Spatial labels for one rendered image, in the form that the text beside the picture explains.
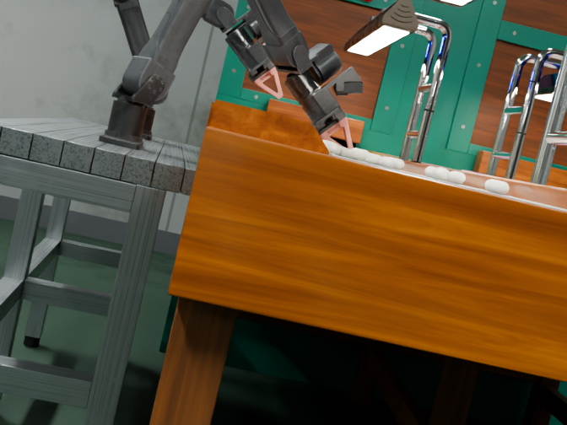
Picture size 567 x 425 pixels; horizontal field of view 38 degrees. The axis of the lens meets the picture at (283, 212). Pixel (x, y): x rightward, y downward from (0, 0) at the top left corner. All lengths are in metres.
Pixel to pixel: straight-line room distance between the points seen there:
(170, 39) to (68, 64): 3.07
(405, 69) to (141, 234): 1.55
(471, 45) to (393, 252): 1.98
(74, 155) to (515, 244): 0.69
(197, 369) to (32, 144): 0.54
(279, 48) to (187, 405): 0.99
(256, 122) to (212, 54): 3.80
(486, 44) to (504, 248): 1.95
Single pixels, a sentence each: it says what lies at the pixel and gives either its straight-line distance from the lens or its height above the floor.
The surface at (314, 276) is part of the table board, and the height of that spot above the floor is 0.63.
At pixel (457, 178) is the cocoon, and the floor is 0.75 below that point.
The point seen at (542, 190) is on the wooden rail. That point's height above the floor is 0.76.
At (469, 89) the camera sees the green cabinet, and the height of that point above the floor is 1.04.
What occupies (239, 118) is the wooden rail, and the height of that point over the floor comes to 0.75.
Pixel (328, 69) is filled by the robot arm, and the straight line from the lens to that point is 1.77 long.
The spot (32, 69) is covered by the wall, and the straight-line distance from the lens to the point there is 4.63.
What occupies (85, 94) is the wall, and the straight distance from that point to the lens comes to 4.59.
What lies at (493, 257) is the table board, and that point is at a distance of 0.80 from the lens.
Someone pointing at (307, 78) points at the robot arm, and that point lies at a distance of 1.74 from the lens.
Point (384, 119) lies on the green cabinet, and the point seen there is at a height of 0.88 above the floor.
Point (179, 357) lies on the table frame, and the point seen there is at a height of 0.51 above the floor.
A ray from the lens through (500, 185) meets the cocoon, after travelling 1.19.
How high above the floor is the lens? 0.74
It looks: 5 degrees down
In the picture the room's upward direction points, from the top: 13 degrees clockwise
